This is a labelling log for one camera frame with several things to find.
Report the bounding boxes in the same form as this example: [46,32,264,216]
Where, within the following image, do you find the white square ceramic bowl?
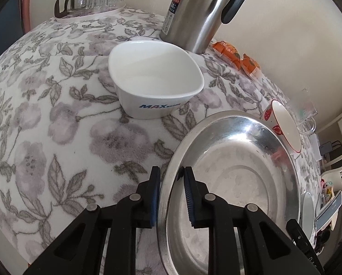
[108,40,205,119]

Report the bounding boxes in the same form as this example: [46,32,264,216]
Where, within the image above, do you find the white plastic chair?
[321,160,342,190]

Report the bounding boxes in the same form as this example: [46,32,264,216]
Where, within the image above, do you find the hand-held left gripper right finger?
[180,166,325,275]

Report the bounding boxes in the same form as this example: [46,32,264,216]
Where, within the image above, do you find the grey blue box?
[316,190,342,231]

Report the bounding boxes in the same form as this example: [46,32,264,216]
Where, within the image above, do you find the round white tray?
[55,3,127,23]

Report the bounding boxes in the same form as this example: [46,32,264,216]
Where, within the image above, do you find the orange snack packet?
[212,41,242,69]
[240,54,261,80]

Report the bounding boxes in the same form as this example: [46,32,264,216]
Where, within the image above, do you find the stainless steel thermos jug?
[159,0,251,54]

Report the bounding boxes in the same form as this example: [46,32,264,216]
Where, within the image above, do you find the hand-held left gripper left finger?
[23,166,161,275]

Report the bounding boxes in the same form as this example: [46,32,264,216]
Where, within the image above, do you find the small white plate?
[300,191,315,241]

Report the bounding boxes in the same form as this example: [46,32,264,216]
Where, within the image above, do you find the large steel basin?
[156,110,301,275]

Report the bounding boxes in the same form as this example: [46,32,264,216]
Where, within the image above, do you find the floral fleece table blanket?
[0,7,323,275]

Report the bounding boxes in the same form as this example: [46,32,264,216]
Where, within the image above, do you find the dark blue cabinet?
[0,0,25,68]

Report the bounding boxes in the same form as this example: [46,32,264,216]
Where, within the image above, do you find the grey power adapter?
[319,141,333,156]

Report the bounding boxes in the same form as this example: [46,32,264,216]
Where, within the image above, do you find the glass teapot with black handle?
[54,0,92,18]

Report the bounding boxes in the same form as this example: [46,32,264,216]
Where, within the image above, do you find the pink door frame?
[20,0,33,36]

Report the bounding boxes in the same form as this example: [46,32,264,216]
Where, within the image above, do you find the clear glass mug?
[295,90,318,136]

